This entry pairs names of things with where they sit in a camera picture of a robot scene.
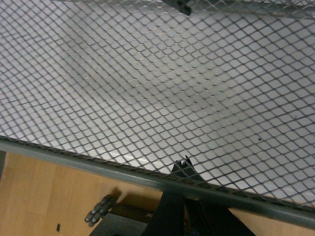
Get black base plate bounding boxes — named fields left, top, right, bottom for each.
left=90, top=213, right=153, bottom=236

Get small black floor object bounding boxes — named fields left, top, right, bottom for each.
left=56, top=223, right=61, bottom=232

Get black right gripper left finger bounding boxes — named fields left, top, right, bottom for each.
left=140, top=161, right=185, bottom=236

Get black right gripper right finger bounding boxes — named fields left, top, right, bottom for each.
left=182, top=155, right=256, bottom=236

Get silver mesh tray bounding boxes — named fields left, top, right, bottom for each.
left=0, top=0, right=315, bottom=228

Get black rack clip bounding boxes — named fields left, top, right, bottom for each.
left=163, top=0, right=191, bottom=16

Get grey caster wheels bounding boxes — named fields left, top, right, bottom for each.
left=85, top=195, right=115, bottom=227

